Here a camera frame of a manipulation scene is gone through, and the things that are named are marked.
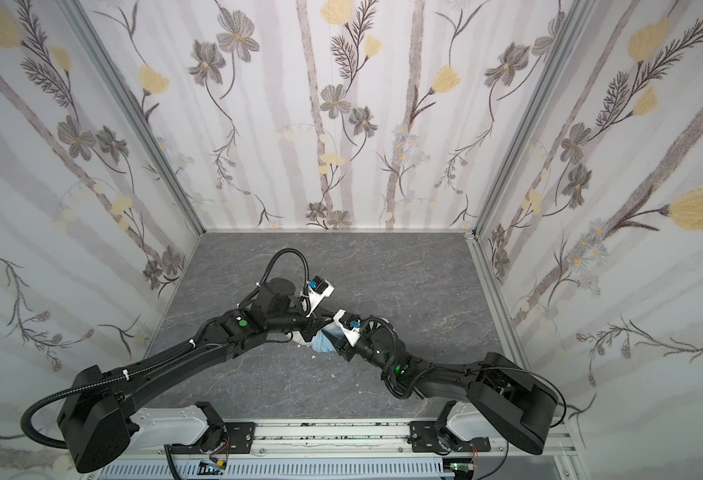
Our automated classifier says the black mounting plate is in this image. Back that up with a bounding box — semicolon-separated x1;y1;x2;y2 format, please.
209;422;256;456
407;420;491;455

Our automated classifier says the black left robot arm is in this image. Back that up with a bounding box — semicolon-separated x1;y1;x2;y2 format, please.
57;276;334;473

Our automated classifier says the black corrugated right cable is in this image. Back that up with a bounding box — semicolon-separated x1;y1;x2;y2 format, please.
257;248;310;301

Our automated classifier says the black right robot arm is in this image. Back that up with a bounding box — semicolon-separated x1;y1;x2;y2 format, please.
333;311;561;455

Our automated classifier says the aluminium corner post left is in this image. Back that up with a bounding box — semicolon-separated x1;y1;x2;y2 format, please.
56;0;206;236

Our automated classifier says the white slotted cable duct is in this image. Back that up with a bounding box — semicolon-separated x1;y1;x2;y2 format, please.
95;458;455;480

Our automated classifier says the light blue fleece hoodie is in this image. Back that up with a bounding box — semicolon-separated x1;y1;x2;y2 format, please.
310;326;342;353

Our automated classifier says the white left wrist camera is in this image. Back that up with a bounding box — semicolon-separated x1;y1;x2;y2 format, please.
306;276;334;308

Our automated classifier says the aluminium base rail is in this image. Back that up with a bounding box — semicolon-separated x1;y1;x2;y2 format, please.
80;418;581;460

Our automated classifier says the black corrugated left cable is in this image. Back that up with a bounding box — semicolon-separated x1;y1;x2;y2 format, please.
19;341;196;450

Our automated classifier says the black corrugated cable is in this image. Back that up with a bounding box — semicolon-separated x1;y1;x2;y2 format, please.
19;341;196;450
257;248;310;301

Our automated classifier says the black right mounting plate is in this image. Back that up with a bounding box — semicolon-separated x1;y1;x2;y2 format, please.
407;420;491;455

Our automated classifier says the aluminium corner post right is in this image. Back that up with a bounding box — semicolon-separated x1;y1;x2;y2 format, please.
471;0;597;238

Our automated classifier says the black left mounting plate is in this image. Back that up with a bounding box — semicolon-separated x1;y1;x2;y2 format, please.
209;422;256;456

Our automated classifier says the aluminium corner post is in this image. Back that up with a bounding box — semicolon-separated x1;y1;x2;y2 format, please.
56;0;206;236
471;0;597;238

